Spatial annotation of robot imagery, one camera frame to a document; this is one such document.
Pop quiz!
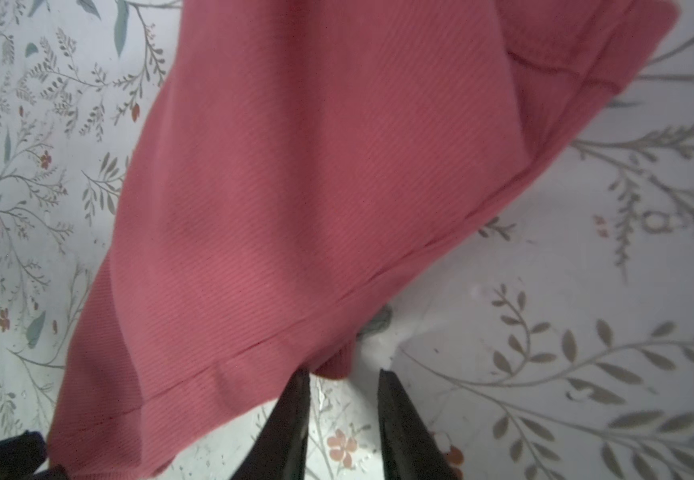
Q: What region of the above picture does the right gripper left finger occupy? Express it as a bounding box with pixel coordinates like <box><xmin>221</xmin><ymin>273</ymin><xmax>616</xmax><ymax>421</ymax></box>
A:
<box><xmin>231</xmin><ymin>369</ymin><xmax>311</xmax><ymax>480</ymax></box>

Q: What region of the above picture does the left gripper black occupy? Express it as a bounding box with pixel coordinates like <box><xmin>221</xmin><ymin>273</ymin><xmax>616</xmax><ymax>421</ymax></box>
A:
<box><xmin>0</xmin><ymin>431</ymin><xmax>68</xmax><ymax>480</ymax></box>

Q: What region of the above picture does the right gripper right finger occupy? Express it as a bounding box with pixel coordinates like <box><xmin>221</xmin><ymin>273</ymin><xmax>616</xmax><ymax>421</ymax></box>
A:
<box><xmin>378</xmin><ymin>370</ymin><xmax>457</xmax><ymax>480</ymax></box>

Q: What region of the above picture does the pink tank top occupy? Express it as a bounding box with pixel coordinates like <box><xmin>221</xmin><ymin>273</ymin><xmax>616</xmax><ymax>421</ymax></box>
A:
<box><xmin>48</xmin><ymin>1</ymin><xmax>678</xmax><ymax>479</ymax></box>

